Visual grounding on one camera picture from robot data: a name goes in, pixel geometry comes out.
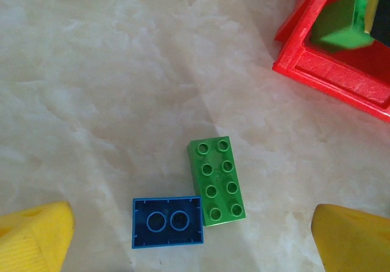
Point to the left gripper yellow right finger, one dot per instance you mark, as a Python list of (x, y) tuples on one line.
[(356, 241)]

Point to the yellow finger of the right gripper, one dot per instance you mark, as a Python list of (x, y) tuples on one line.
[(381, 9)]

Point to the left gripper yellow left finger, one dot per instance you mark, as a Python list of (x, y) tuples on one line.
[(30, 241)]

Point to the green square lego brick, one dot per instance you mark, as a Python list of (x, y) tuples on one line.
[(338, 22)]

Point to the red three-compartment bin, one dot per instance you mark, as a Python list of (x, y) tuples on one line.
[(335, 70)]

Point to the blue lego brick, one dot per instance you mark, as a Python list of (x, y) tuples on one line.
[(167, 223)]

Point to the green long lego brick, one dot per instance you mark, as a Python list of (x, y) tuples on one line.
[(217, 180)]

